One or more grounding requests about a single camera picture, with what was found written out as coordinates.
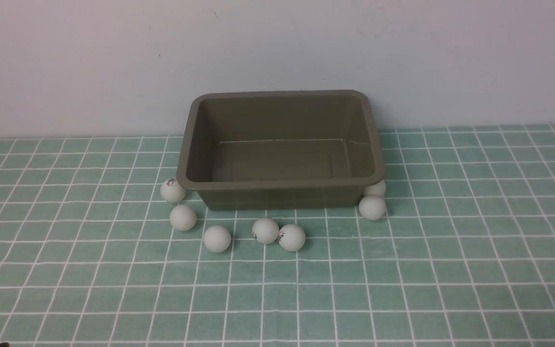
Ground white ball black logo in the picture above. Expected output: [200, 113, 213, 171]
[251, 217, 280, 244]

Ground white ball with logo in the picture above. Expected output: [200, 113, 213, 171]
[160, 178, 186, 203]

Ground white ping-pong ball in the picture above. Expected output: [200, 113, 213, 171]
[202, 226, 232, 253]

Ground olive plastic bin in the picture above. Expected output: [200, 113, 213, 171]
[176, 90, 386, 211]

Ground green checkered tablecloth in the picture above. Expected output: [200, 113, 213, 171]
[0, 124, 555, 347]

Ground plain white ball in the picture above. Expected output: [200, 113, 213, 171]
[169, 204, 198, 231]

